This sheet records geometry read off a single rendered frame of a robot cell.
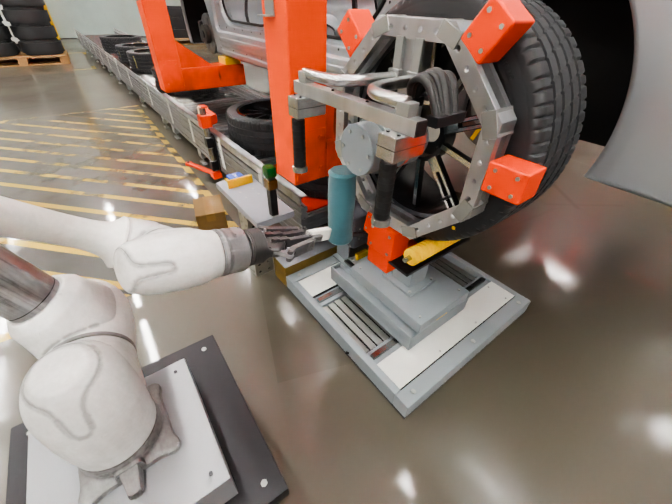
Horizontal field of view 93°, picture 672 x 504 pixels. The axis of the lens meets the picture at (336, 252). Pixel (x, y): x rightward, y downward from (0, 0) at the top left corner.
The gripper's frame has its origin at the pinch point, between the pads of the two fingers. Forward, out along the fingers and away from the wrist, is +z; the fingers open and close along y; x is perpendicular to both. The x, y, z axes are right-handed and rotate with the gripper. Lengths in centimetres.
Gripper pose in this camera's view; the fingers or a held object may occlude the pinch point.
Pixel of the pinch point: (318, 234)
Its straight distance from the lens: 78.3
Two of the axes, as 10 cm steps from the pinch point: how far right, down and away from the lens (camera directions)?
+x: -2.3, 8.6, 4.5
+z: 7.1, -1.7, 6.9
